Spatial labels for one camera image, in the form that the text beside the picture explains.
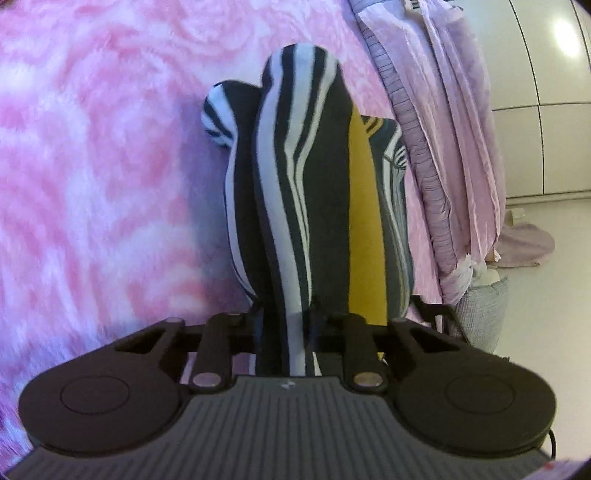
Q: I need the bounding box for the striped teal knit sweater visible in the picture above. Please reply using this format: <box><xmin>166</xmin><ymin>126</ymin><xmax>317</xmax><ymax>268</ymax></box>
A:
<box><xmin>201</xmin><ymin>43</ymin><xmax>414</xmax><ymax>377</ymax></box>

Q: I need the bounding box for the pink hanging towel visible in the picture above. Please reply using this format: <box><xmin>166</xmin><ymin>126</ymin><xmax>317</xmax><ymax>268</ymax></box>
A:
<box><xmin>494</xmin><ymin>223</ymin><xmax>556</xmax><ymax>269</ymax></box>

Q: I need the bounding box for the white sliding wardrobe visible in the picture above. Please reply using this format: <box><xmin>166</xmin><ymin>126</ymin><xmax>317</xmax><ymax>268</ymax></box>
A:
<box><xmin>460</xmin><ymin>1</ymin><xmax>590</xmax><ymax>198</ymax></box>

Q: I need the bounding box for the folded lilac quilt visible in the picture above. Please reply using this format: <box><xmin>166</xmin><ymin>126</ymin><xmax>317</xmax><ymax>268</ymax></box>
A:
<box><xmin>351</xmin><ymin>1</ymin><xmax>506</xmax><ymax>305</ymax></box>

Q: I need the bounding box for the pink rose bedspread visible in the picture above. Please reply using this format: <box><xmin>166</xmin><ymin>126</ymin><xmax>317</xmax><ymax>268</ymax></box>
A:
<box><xmin>0</xmin><ymin>0</ymin><xmax>445</xmax><ymax>462</ymax></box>

